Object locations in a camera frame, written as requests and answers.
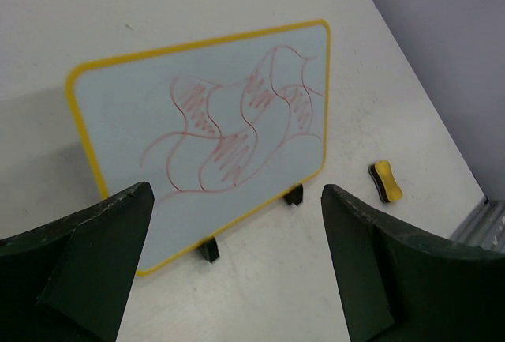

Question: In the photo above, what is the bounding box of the yellow-framed whiteboard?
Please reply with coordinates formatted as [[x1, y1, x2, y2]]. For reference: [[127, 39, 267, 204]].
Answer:
[[65, 19, 331, 276]]

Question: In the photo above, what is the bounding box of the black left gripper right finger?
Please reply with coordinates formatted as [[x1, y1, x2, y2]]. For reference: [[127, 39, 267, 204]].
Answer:
[[321, 184, 504, 341]]

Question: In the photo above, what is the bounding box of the black wire whiteboard stand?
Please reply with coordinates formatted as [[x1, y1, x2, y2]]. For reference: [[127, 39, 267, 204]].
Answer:
[[197, 184, 304, 263]]

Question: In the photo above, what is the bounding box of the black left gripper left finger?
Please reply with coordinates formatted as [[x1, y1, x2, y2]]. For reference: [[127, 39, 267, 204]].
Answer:
[[1, 182, 154, 341]]

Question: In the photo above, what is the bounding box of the yellow bone-shaped eraser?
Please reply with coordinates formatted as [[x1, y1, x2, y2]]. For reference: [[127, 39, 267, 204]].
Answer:
[[368, 160, 403, 204]]

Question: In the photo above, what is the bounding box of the aluminium table frame rail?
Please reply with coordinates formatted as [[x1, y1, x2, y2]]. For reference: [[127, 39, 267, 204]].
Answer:
[[450, 198, 505, 254]]

